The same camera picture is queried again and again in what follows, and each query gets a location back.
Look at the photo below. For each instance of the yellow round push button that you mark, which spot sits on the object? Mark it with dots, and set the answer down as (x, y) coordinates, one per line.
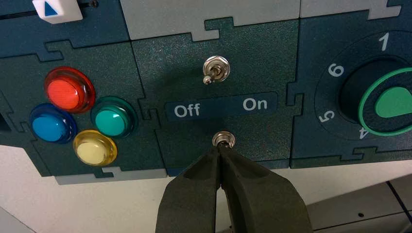
(91, 152)

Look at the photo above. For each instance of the green round push button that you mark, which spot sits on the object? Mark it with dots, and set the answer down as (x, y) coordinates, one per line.
(111, 122)

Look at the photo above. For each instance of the blue round push button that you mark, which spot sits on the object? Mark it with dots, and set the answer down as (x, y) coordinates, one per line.
(48, 127)

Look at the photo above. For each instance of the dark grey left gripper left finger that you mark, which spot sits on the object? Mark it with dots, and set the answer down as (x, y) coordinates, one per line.
(193, 199)

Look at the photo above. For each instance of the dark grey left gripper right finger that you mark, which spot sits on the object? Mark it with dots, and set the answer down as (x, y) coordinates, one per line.
(260, 202)

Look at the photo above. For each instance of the dark rotary knob green pointer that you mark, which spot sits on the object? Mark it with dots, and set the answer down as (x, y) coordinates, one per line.
(392, 103)

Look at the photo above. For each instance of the white slider knob blue triangle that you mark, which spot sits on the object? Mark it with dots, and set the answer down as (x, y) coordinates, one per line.
(64, 11)

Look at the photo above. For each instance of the blue and grey task board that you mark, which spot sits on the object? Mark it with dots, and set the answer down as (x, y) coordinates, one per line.
(167, 58)

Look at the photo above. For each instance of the silver toggle switch with lever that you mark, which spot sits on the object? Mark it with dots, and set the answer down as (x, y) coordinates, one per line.
(217, 67)

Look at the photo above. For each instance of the red round push button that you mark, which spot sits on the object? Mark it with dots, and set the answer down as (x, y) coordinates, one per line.
(64, 93)

